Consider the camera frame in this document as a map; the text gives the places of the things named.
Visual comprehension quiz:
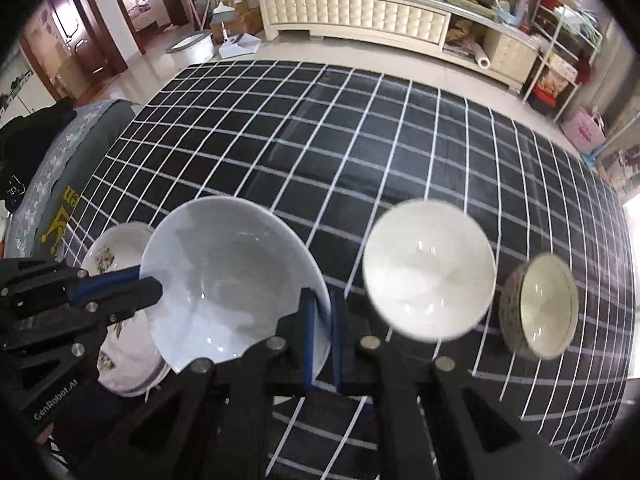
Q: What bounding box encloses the white floral plate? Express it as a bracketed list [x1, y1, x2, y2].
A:
[80, 221, 166, 395]

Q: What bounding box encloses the cream tufted tv cabinet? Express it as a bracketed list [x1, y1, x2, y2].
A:
[259, 0, 538, 92]

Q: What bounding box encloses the floral patterned green bowl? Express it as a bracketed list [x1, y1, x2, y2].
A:
[498, 252, 578, 361]

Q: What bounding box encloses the white bowl red emblem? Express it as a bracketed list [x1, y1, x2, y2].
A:
[140, 196, 331, 375]

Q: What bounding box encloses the black white grid tablecloth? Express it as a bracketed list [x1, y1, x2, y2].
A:
[62, 61, 634, 469]

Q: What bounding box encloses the pink bag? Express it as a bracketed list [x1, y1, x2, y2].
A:
[561, 107, 605, 154]

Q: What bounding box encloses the white metal shelf rack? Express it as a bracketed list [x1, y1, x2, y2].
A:
[522, 0, 603, 122]

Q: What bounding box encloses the white round tub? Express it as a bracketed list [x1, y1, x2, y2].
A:
[165, 30, 215, 64]

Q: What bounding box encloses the white paper roll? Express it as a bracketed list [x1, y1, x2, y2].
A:
[469, 41, 490, 70]

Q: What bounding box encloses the grey sofa cover with crown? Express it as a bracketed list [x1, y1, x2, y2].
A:
[1, 99, 134, 258]

